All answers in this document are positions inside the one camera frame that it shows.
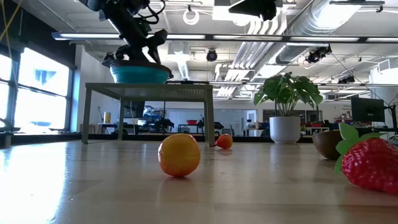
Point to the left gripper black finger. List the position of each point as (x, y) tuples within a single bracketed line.
[(122, 53), (157, 42)]

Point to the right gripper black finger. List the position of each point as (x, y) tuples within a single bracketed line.
[(255, 7)]

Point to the blue collapsible colander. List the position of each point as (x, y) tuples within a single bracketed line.
[(140, 76)]

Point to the orange toy pear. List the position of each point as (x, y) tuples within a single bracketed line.
[(178, 155), (224, 141)]

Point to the toy kiwi half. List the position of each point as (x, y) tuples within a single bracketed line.
[(326, 144)]

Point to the green perforated metal riser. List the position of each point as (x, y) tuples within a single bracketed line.
[(149, 87)]

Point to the overhead LED light bar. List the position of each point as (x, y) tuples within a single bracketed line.
[(211, 37)]

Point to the yellow container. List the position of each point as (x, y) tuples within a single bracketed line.
[(107, 117)]

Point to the black ceiling spotlight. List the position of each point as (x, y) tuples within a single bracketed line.
[(315, 56)]

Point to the large window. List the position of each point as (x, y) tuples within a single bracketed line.
[(40, 77)]

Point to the red bin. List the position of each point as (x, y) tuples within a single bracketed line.
[(191, 122)]

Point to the green plant in white pot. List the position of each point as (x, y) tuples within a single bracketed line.
[(284, 129)]

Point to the black computer monitor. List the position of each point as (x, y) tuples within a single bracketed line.
[(368, 109)]

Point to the red toy strawberry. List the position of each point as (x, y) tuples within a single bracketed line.
[(370, 165)]

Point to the black ceiling camera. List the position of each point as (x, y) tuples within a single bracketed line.
[(211, 55)]

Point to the black aluminium table frame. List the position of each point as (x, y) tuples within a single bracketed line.
[(46, 137)]

